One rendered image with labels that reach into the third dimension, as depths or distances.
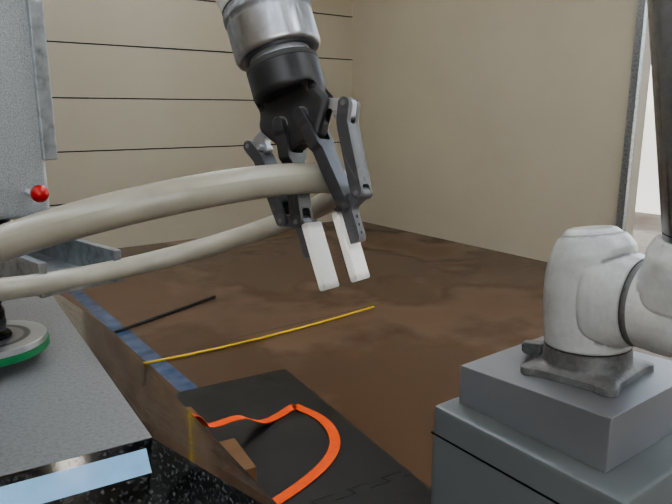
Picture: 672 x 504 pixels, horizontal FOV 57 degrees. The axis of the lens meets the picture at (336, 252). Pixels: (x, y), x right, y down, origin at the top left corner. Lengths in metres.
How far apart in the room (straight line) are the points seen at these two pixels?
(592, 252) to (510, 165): 5.15
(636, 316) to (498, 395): 0.29
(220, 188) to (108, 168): 6.11
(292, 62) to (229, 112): 6.50
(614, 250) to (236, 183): 0.76
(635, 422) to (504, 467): 0.23
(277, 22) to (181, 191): 0.20
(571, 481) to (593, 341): 0.24
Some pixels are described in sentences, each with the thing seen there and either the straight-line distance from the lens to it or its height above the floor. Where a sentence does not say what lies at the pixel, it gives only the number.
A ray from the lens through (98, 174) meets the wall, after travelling 6.62.
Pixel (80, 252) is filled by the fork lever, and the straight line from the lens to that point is 1.08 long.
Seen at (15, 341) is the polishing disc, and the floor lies 0.93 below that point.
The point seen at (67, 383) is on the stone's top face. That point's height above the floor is 0.87.
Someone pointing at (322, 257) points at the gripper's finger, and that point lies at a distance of 0.63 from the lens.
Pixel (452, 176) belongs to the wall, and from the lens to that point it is 6.77.
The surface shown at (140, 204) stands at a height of 1.29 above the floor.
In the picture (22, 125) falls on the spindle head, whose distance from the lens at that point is 1.29.
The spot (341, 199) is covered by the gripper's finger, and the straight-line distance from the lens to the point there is 0.60.
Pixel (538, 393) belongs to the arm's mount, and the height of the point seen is 0.89.
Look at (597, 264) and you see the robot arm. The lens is 1.14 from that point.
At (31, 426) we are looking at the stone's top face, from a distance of 1.15.
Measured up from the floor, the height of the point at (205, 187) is 1.30.
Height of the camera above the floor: 1.36
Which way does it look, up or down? 13 degrees down
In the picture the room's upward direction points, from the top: straight up
